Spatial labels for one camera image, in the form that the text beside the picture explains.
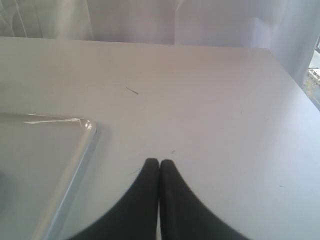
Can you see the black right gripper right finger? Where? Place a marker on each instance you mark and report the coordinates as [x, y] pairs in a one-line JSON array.
[[182, 214]]

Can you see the white plastic tray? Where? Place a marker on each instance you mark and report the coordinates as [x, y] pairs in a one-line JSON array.
[[42, 161]]

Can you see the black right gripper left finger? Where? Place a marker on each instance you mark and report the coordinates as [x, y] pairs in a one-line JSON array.
[[134, 216]]

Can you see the white backdrop curtain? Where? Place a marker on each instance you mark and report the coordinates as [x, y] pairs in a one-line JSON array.
[[288, 28]]

